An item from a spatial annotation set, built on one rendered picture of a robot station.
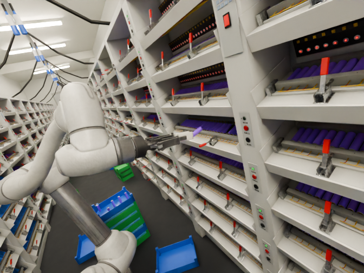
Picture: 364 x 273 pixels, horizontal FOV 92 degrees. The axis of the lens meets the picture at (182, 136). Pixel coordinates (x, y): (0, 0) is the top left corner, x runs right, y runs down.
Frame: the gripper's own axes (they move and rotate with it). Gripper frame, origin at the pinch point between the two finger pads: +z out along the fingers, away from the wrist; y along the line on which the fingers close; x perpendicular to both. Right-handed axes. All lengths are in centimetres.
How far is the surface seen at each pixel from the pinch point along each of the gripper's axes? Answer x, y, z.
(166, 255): 106, 53, 5
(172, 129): 5.6, 45.7, 18.3
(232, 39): -29.5, -19.7, 7.2
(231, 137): 3.5, -6.0, 19.4
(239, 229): 61, 3, 33
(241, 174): 21.8, -6.1, 25.2
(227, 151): 8.3, -7.2, 15.8
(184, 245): 102, 50, 20
